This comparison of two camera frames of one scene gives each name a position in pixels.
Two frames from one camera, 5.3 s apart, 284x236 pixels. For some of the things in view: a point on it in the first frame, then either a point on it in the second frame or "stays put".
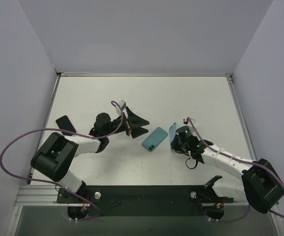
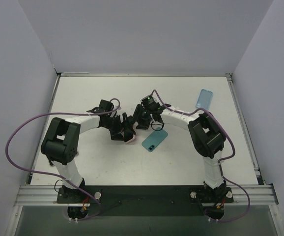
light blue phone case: [172, 131] → [204, 99]
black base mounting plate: [145, 200] stays put
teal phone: [155, 139] stays put
